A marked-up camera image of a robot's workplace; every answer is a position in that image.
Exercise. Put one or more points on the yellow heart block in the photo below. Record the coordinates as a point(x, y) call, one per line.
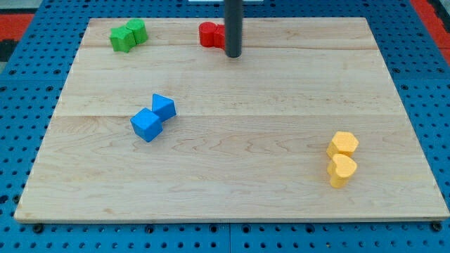
point(340, 169)

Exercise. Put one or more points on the blue triangle block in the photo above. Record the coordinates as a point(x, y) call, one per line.
point(163, 107)

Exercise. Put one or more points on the blue cube block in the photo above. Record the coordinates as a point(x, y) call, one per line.
point(146, 124)

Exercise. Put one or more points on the light wooden board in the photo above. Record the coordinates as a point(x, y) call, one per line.
point(248, 142)

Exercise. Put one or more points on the red block behind rod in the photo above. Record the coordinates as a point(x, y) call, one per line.
point(219, 36)

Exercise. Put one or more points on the red cylinder block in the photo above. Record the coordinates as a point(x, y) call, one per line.
point(206, 33)

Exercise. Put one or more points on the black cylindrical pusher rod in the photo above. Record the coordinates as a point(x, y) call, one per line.
point(233, 20)

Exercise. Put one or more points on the yellow hexagon block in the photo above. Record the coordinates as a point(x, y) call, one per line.
point(344, 143)

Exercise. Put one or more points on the green cylinder block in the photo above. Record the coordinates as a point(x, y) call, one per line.
point(138, 28)

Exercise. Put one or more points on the green star block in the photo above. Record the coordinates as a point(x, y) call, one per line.
point(122, 39)

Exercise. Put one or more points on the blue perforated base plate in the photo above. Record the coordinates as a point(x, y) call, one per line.
point(35, 73)

